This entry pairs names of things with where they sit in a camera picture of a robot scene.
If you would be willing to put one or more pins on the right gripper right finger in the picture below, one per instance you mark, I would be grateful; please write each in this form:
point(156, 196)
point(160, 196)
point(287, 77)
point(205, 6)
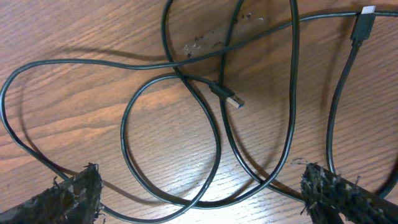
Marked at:
point(327, 196)

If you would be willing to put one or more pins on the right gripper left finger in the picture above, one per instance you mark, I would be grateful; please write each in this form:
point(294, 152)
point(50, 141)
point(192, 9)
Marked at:
point(76, 200)

